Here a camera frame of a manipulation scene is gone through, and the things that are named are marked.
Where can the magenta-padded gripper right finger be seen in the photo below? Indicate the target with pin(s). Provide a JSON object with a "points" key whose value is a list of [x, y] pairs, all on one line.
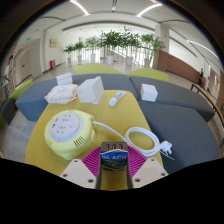
{"points": [[136, 163]]}

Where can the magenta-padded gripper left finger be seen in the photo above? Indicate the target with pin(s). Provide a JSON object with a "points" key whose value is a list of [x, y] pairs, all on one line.
{"points": [[91, 163]]}

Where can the round yellow-green power strip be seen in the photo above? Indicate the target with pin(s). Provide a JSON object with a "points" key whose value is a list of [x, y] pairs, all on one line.
{"points": [[68, 133]]}

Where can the wide grey upholstered sofa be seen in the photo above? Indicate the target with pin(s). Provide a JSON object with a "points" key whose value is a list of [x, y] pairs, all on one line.
{"points": [[186, 136]]}

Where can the white tube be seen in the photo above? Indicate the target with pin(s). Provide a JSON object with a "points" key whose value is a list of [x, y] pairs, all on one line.
{"points": [[116, 98]]}

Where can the small white cube box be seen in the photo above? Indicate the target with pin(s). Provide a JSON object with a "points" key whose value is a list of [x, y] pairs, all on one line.
{"points": [[148, 92]]}

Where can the large white box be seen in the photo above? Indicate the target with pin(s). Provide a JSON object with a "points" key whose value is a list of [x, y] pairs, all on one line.
{"points": [[89, 91]]}

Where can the plastic-wrapped tissue pack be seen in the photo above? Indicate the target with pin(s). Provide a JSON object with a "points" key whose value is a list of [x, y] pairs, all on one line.
{"points": [[61, 94]]}

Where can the stack of white boxes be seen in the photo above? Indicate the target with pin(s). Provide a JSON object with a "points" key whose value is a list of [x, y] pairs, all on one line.
{"points": [[64, 79]]}

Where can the small green upholstered seat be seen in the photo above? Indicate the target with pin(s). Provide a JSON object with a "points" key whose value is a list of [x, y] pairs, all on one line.
{"points": [[150, 74]]}

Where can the large green upholstered seat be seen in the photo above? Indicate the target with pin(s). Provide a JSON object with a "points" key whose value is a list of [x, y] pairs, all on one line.
{"points": [[95, 69]]}

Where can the wooden bench with black legs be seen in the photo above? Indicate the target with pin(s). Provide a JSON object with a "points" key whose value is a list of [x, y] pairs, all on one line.
{"points": [[206, 95]]}

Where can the dark grey ottoman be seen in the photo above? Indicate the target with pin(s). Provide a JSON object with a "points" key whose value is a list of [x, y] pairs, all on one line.
{"points": [[6, 111]]}

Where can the green upholstered bench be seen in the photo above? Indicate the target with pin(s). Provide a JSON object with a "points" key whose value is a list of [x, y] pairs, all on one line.
{"points": [[21, 89]]}

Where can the brown wooden counter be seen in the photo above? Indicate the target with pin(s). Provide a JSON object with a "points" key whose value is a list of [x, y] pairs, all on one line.
{"points": [[176, 66]]}

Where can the red fire extinguisher box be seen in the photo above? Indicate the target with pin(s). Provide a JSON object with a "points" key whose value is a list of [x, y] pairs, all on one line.
{"points": [[52, 64]]}

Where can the person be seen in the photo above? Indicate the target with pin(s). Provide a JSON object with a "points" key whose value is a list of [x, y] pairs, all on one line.
{"points": [[6, 76], [201, 77]]}

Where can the group of potted green plants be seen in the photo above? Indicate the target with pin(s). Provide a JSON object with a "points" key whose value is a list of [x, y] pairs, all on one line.
{"points": [[111, 41]]}

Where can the green exit sign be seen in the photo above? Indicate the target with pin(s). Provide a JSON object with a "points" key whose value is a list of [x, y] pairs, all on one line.
{"points": [[29, 38]]}

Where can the group of ceiling light strips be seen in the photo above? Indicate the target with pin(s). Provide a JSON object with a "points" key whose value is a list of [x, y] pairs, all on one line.
{"points": [[80, 7]]}

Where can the framed wall picture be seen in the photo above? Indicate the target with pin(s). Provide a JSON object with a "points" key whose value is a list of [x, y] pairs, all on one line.
{"points": [[53, 43]]}

